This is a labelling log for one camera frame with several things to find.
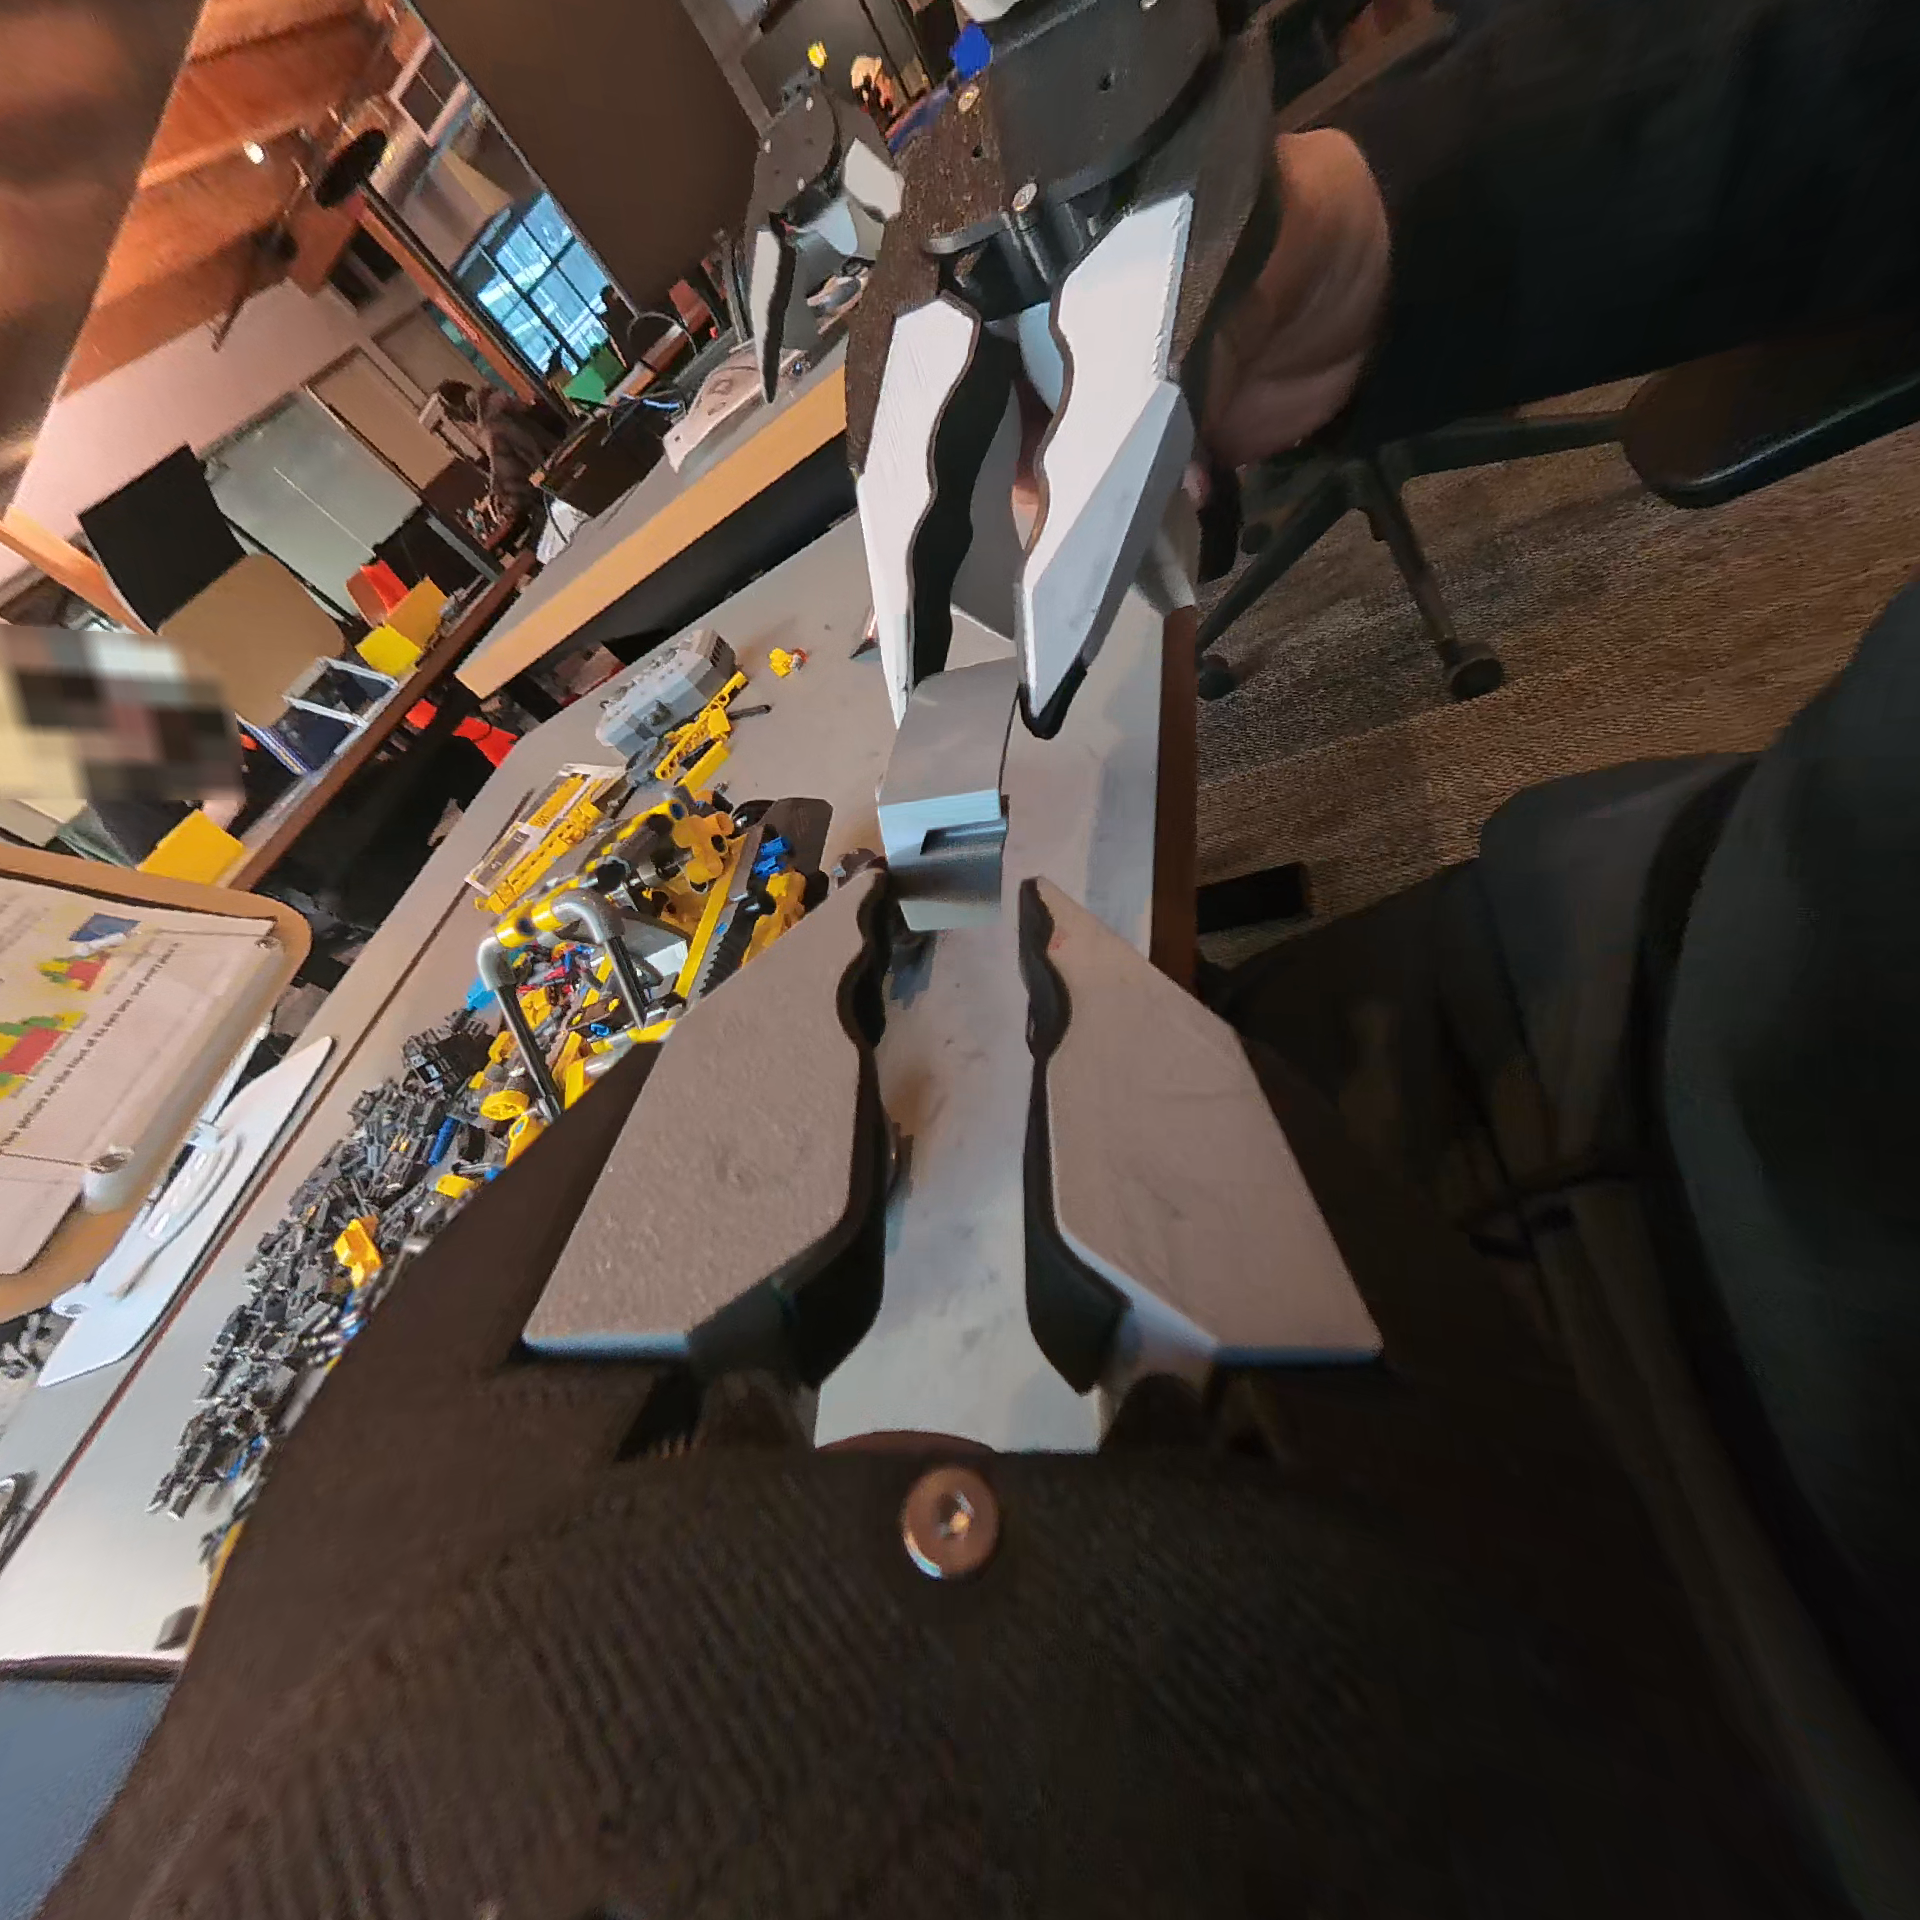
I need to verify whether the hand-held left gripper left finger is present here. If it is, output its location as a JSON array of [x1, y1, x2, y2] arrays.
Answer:
[[522, 871, 904, 1396]]

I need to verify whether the sticker sheet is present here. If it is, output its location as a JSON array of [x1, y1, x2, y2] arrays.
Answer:
[[478, 766, 633, 912]]

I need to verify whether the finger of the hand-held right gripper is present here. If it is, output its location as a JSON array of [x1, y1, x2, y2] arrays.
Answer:
[[856, 294, 983, 731], [1017, 192, 1199, 741]]

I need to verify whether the yellow bin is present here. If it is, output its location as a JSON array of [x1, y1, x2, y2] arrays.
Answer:
[[353, 575, 453, 677]]

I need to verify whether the wooden-edged workbench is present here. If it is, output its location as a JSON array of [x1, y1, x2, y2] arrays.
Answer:
[[456, 367, 858, 704]]

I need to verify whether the grey desk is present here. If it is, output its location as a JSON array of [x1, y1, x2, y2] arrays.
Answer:
[[0, 502, 1203, 1672]]

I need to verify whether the white stand base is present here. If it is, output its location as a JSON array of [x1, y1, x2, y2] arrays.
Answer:
[[38, 1035, 336, 1389]]

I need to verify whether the large grey hub block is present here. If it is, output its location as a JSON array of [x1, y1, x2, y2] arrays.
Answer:
[[595, 630, 741, 755]]

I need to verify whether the black panel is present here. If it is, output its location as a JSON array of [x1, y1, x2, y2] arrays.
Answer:
[[79, 448, 251, 635]]

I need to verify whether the grey curved panel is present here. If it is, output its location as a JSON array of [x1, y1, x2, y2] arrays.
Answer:
[[873, 660, 1011, 935]]

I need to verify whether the pile of black track links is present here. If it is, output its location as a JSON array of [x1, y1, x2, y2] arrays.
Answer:
[[151, 1019, 528, 1519]]

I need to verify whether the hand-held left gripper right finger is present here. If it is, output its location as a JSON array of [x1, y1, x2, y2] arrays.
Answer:
[[1017, 879, 1385, 1395]]

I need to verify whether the instruction sheet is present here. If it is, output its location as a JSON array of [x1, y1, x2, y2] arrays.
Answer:
[[0, 877, 280, 1277]]

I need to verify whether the person's right hand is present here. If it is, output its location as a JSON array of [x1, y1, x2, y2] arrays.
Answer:
[[1200, 132, 1394, 470]]

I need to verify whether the person's right forearm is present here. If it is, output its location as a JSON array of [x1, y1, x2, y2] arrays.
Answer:
[[1319, 0, 1920, 453]]

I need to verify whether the black white robot gripper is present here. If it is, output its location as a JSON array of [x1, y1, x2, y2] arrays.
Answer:
[[739, 75, 911, 406]]

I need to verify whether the black office chair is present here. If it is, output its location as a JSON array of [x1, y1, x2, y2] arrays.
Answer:
[[1192, 323, 1920, 704]]

